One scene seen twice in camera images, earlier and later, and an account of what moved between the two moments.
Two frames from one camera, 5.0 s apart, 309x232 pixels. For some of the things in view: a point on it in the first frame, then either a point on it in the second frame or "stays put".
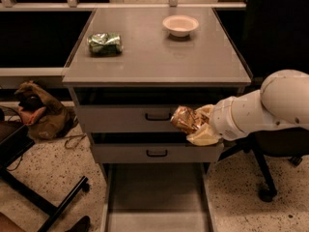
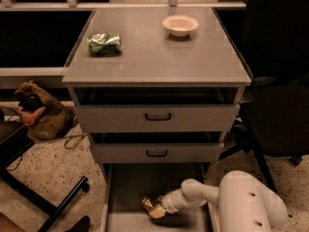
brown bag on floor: x=43 y=118 stays put
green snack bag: x=104 y=43 stays put
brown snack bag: x=185 y=119 → x=147 y=204
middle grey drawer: x=153 y=147 stays put
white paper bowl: x=181 y=26 stays put
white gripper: x=223 y=117 → x=168 y=202
